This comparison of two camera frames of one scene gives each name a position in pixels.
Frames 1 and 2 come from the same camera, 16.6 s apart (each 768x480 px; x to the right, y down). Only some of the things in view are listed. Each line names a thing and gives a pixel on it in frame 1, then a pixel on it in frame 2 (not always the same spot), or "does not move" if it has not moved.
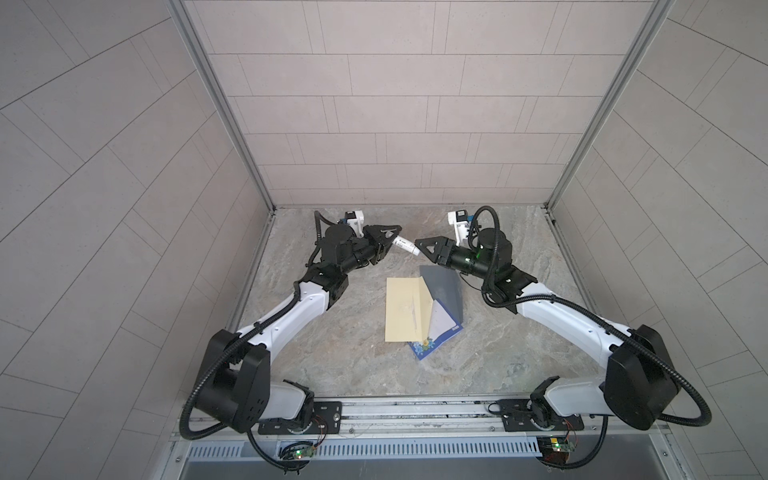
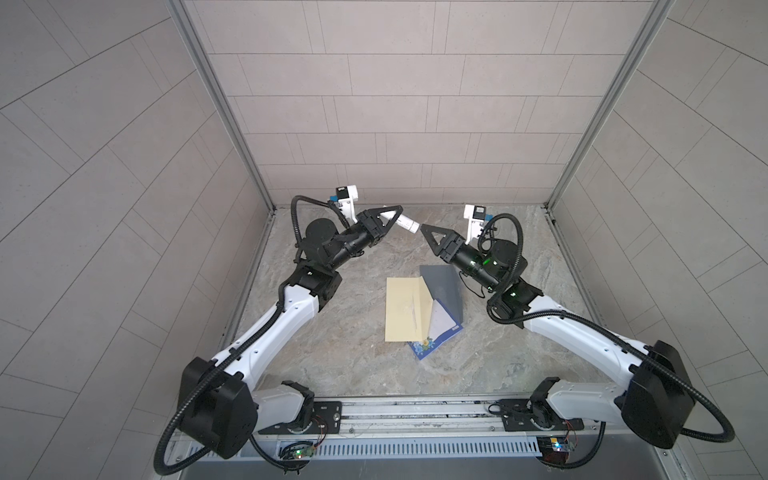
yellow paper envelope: [408, 309] does not move
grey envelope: [445, 286] does not move
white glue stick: [407, 245] to [403, 221]
